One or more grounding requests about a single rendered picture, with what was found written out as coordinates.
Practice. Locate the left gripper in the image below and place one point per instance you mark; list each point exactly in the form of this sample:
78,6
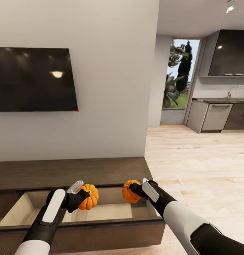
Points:
80,196

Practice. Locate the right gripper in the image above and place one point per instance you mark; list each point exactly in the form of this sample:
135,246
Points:
136,189

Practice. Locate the pumpkin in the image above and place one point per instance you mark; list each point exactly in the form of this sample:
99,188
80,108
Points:
91,201
128,195

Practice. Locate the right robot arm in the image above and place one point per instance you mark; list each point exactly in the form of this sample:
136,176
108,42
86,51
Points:
197,235

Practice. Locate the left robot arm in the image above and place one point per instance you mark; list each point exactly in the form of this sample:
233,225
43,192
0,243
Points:
40,235

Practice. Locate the cabinet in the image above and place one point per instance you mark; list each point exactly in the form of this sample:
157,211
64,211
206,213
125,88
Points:
112,223
223,54

